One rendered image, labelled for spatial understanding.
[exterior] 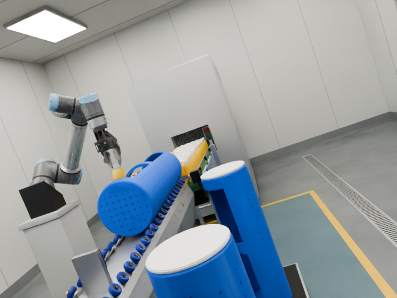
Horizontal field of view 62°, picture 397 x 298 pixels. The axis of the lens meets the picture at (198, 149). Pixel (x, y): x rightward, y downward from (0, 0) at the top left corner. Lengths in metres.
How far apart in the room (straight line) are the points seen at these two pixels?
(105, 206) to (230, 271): 0.87
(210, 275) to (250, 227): 1.02
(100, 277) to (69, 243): 1.28
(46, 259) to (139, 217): 1.17
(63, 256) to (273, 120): 4.96
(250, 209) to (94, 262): 0.99
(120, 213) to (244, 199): 0.69
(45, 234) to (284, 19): 5.55
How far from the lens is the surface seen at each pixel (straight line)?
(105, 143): 1.66
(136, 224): 1.68
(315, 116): 6.78
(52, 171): 2.74
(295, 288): 2.37
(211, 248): 0.98
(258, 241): 2.00
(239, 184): 1.89
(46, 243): 2.64
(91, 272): 1.30
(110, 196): 1.69
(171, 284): 0.98
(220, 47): 6.67
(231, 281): 1.01
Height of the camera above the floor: 1.42
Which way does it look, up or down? 6 degrees down
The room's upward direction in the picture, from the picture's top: 20 degrees counter-clockwise
